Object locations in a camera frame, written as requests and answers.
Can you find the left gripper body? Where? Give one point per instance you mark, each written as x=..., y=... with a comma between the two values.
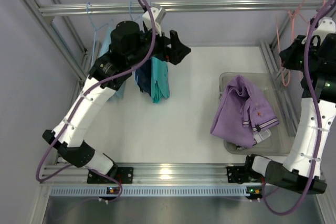
x=166, y=44

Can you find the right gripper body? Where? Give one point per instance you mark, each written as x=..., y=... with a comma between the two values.
x=287, y=57

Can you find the pink wire hanger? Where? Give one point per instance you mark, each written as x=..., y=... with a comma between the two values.
x=304, y=17

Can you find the pink hanger with purple trousers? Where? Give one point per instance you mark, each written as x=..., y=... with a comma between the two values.
x=286, y=37

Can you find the purple trousers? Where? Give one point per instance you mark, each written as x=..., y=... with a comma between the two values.
x=243, y=113

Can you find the newspaper print trousers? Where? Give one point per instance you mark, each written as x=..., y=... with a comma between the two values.
x=240, y=148

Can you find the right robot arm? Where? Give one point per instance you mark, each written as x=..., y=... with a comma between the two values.
x=312, y=131

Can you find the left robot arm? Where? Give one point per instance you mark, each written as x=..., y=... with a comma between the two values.
x=128, y=47

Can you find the teal trousers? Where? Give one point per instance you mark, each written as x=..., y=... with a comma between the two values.
x=159, y=80

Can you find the navy trousers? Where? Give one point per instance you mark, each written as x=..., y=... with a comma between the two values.
x=143, y=77

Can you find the light blue trousers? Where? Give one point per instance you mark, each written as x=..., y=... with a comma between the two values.
x=104, y=48

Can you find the clear plastic bin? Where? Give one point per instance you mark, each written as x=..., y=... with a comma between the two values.
x=276, y=141

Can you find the right aluminium frame post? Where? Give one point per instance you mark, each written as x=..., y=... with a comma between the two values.
x=286, y=93

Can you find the aluminium frame post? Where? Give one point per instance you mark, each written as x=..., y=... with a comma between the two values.
x=38, y=78
x=286, y=93

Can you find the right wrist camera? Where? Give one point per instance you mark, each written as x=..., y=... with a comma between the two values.
x=325, y=26

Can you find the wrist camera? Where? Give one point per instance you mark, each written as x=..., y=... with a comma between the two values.
x=325, y=26
x=158, y=15

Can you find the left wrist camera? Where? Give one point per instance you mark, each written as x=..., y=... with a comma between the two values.
x=158, y=15

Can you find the aluminium hanging rail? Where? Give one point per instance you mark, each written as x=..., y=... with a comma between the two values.
x=53, y=10

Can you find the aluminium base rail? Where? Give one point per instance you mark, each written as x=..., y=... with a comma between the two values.
x=150, y=174

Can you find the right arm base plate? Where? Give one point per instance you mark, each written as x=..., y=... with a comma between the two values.
x=240, y=175

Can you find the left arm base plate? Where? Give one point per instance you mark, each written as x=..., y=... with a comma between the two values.
x=123, y=175

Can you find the grey slotted cable duct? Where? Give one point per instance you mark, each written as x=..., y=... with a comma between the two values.
x=154, y=191

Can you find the left aluminium frame post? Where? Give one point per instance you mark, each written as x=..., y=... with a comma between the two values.
x=38, y=78

